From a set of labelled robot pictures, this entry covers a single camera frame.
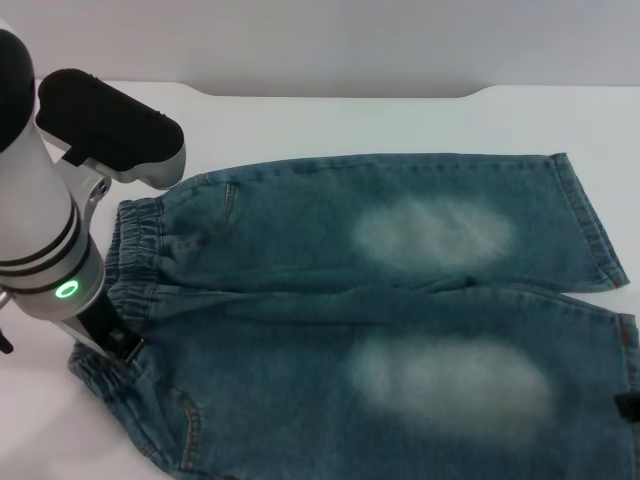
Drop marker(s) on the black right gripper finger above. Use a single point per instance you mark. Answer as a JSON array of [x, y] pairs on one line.
[[630, 407]]

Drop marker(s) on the blue denim shorts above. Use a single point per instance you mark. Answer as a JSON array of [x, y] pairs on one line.
[[310, 320]]

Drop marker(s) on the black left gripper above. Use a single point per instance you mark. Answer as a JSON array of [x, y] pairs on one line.
[[102, 327]]

